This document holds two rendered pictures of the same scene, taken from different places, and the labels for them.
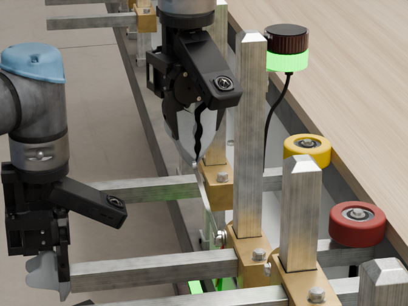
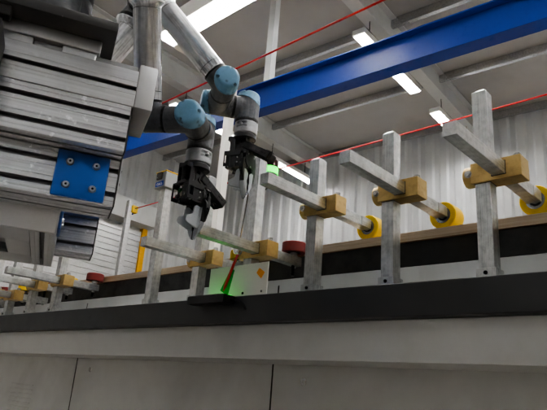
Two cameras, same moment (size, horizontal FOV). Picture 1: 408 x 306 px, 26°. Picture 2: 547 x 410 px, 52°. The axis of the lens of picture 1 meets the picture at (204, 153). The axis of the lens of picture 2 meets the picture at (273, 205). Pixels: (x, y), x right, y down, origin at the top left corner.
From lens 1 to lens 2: 1.44 m
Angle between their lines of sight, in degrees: 56
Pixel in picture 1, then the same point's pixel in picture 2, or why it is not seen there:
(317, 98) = not seen: hidden behind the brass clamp
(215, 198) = (214, 256)
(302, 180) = (321, 163)
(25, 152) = (201, 151)
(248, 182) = (258, 215)
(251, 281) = (269, 248)
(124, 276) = (220, 233)
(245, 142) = (258, 198)
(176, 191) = (194, 254)
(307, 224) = (322, 181)
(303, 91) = not seen: hidden behind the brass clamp
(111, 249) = not seen: outside the picture
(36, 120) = (209, 139)
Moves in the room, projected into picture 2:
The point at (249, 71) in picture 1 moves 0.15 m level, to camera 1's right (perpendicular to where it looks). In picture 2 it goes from (261, 168) to (297, 181)
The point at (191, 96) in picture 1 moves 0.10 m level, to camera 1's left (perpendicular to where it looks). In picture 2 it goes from (249, 163) to (221, 154)
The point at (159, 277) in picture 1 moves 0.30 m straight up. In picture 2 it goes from (232, 240) to (242, 146)
